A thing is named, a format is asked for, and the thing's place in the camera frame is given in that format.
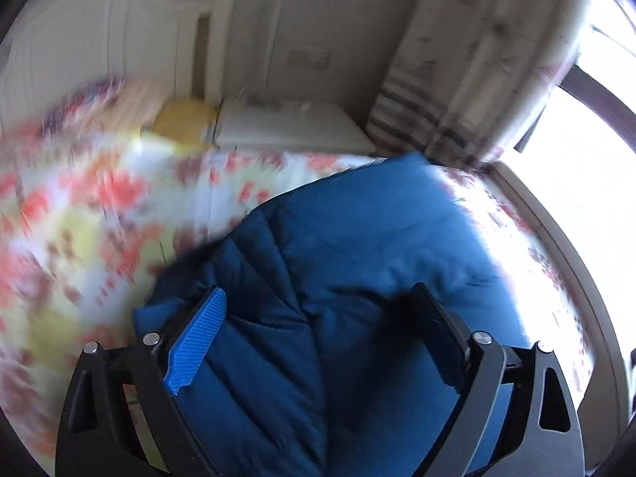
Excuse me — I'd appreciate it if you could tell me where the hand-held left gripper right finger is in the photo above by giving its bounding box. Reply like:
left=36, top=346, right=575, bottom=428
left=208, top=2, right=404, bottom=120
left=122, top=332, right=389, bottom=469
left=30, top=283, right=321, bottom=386
left=410, top=281, right=585, bottom=477

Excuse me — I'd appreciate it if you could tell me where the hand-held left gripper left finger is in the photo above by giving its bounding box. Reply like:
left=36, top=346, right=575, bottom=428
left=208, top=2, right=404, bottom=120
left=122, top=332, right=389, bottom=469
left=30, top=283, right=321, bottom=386
left=54, top=284, right=228, bottom=477

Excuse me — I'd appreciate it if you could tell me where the blue puffer jacket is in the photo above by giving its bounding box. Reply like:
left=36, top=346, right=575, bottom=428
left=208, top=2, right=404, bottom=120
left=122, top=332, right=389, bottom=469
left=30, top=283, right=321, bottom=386
left=132, top=151, right=528, bottom=477

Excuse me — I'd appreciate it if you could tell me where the floral bed sheet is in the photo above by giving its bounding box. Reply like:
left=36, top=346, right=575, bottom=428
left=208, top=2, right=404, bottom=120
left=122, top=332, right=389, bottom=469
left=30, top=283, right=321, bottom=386
left=189, top=149, right=599, bottom=403

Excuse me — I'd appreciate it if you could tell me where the floral quilt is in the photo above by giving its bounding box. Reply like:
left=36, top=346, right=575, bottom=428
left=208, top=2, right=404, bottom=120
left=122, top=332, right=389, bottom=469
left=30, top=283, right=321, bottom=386
left=0, top=77, right=249, bottom=463

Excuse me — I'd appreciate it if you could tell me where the yellow pillow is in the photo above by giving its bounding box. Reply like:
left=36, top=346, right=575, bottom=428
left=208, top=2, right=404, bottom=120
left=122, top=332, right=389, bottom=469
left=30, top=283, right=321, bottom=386
left=142, top=98, right=222, bottom=149

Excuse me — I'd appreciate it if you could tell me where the window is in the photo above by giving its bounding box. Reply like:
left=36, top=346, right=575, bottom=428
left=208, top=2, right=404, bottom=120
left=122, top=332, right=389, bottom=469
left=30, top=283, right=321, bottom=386
left=492, top=0, right=636, bottom=373

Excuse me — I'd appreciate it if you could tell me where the striped curtain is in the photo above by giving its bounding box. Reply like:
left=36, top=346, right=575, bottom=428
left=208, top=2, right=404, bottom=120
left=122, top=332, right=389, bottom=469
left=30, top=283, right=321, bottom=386
left=366, top=0, right=599, bottom=172

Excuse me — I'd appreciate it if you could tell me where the white bed headboard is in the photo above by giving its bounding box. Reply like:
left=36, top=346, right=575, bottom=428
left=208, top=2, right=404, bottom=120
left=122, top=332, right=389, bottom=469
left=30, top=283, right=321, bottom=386
left=0, top=0, right=235, bottom=127

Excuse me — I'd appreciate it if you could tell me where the wall socket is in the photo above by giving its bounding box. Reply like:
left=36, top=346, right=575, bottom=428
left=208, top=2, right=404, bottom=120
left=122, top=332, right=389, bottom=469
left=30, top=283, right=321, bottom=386
left=288, top=45, right=333, bottom=70

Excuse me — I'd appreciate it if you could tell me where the white wall cable duct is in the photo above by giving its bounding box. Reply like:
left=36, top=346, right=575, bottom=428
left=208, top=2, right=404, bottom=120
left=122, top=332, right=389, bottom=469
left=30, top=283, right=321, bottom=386
left=263, top=0, right=287, bottom=96

